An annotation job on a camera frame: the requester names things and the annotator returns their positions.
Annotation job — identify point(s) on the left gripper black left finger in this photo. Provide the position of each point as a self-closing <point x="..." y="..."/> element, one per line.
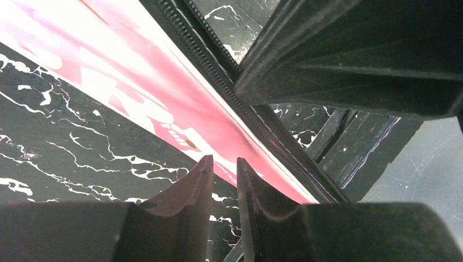
<point x="171" y="226"/>

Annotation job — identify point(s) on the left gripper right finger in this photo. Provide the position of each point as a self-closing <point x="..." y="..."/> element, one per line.
<point x="276" y="228"/>

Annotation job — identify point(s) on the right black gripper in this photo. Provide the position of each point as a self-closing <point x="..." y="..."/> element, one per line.
<point x="399" y="58"/>

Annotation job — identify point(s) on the pink racket bag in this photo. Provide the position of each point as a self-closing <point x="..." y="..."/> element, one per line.
<point x="159" y="64"/>

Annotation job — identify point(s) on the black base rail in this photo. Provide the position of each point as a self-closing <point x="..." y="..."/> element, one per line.
<point x="354" y="148"/>

